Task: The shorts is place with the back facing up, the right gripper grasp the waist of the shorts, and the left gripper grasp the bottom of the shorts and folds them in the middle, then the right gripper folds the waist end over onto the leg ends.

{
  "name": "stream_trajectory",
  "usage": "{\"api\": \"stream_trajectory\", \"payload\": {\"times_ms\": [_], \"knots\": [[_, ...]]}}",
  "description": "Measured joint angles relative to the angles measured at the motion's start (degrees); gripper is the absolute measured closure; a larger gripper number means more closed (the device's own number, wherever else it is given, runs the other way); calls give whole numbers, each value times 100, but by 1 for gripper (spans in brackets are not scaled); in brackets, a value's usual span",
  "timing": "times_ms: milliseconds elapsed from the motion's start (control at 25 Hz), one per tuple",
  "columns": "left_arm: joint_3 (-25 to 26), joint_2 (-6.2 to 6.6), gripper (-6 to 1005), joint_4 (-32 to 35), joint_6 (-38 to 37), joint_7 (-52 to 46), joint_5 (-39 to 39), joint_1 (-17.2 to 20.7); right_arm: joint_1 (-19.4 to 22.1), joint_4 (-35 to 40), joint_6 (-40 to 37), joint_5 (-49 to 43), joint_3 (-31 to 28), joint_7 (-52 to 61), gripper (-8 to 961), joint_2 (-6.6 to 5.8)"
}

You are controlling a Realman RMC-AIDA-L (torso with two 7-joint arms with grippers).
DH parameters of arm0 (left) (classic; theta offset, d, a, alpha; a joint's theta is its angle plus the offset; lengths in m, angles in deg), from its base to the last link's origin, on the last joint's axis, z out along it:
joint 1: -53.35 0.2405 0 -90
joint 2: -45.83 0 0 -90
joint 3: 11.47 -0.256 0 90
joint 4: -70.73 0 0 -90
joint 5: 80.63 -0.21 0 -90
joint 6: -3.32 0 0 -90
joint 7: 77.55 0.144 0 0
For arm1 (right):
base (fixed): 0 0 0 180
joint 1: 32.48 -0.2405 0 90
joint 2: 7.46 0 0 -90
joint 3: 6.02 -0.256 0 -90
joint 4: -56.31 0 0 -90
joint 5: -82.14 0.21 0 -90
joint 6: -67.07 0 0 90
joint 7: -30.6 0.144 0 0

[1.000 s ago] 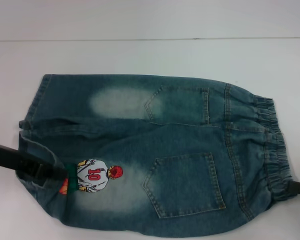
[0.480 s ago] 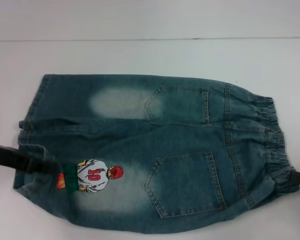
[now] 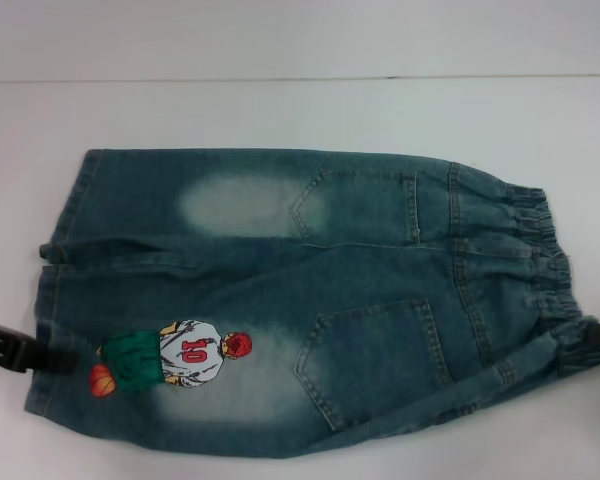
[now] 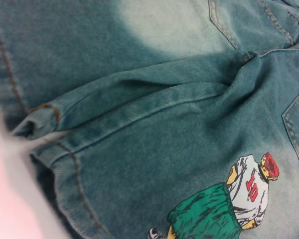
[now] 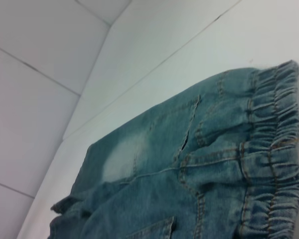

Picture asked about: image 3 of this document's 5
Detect blue denim shorts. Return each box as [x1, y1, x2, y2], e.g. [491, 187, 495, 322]
[22, 147, 600, 469]

